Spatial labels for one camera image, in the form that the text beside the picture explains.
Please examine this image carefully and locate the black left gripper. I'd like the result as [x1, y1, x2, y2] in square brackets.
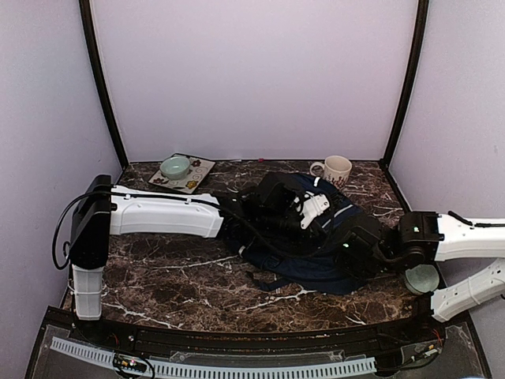
[260, 201, 329, 256]

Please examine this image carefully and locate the navy blue student backpack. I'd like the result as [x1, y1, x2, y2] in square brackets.
[221, 173, 370, 295]

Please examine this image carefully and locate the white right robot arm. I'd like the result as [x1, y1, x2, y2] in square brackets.
[335, 212, 504, 322]

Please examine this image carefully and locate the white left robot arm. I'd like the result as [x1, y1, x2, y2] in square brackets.
[51, 174, 335, 344]

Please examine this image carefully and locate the pale green bowl right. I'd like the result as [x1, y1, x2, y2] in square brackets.
[403, 265, 440, 295]

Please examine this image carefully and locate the cream floral mug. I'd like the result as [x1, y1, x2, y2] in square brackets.
[309, 156, 353, 190]

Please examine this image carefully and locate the square floral plate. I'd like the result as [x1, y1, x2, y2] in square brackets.
[148, 154, 215, 194]

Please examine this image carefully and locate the pale green bowl on plate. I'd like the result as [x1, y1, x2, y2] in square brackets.
[159, 156, 190, 180]

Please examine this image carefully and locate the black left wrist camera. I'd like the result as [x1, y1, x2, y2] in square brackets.
[256, 172, 301, 213]

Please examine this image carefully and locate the black front rail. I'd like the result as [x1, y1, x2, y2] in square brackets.
[43, 306, 445, 355]

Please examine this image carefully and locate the grey slotted cable duct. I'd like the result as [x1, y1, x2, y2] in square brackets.
[50, 337, 376, 378]

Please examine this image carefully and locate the right black frame post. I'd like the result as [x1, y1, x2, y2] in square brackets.
[381, 0, 429, 167]

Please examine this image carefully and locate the black frame post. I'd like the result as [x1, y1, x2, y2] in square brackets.
[381, 0, 429, 167]
[78, 0, 129, 169]

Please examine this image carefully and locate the left black frame post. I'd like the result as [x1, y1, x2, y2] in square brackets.
[78, 0, 129, 169]

